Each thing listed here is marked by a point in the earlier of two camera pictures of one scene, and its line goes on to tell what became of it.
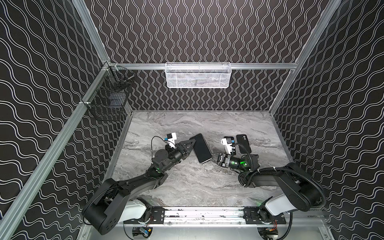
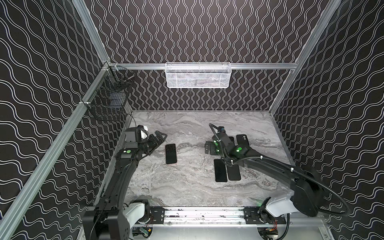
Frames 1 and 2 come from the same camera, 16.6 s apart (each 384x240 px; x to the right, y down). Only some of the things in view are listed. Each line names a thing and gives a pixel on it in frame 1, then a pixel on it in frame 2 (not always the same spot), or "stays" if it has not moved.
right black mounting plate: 250,217 stays
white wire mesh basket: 198,75 stays
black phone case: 242,139 stays
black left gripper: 179,149 to 149,141
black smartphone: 201,149 to 220,171
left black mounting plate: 156,216 stays
